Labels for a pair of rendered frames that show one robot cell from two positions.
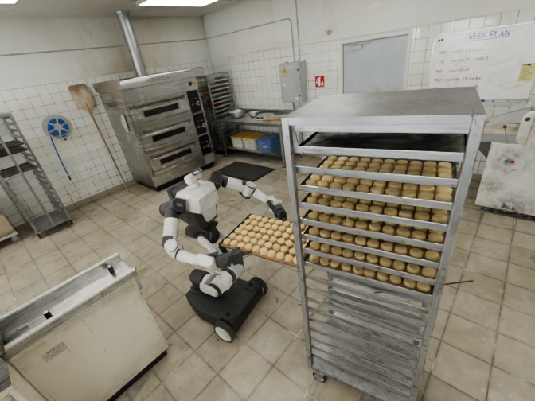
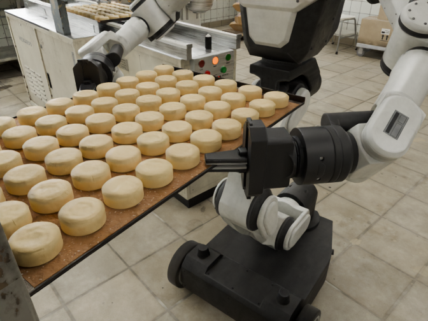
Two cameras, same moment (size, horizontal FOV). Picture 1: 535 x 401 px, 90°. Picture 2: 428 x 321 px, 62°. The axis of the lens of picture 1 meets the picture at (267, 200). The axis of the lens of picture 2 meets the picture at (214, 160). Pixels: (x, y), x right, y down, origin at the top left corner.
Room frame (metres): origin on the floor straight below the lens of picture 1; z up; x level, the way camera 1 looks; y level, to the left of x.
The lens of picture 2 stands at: (1.63, -0.56, 1.26)
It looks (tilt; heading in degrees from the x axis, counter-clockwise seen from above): 31 degrees down; 93
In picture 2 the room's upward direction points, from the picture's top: straight up
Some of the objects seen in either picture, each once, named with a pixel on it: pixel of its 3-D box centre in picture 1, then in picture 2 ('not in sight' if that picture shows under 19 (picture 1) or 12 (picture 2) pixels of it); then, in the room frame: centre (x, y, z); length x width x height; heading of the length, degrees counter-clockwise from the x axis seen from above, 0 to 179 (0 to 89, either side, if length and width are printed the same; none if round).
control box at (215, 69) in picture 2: (130, 274); (213, 69); (1.54, 1.07, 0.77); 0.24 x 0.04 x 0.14; 44
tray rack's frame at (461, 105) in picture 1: (369, 269); not in sight; (1.09, -0.50, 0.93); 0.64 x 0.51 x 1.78; 56
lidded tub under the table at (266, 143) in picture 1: (269, 142); not in sight; (5.73, -0.24, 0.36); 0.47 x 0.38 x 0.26; 137
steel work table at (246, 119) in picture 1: (259, 135); not in sight; (5.94, -0.03, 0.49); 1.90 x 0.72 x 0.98; 45
